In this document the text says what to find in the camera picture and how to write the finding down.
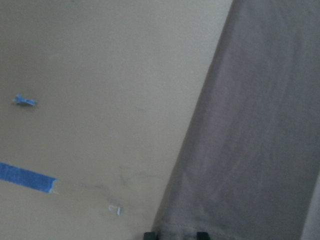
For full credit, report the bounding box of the brown t-shirt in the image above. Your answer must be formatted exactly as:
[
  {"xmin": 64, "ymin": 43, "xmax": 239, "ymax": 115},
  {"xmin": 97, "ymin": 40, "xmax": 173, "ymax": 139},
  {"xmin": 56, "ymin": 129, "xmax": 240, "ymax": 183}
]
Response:
[{"xmin": 157, "ymin": 0, "xmax": 320, "ymax": 240}]

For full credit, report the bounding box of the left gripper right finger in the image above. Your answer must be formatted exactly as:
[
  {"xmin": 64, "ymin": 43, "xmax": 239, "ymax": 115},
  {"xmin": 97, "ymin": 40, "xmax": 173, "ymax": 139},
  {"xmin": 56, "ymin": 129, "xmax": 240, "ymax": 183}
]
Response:
[{"xmin": 196, "ymin": 231, "xmax": 209, "ymax": 240}]

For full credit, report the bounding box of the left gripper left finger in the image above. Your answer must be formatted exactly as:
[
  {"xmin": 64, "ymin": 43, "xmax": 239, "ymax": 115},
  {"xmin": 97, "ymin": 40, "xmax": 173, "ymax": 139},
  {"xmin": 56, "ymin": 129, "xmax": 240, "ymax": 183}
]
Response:
[{"xmin": 143, "ymin": 231, "xmax": 157, "ymax": 240}]

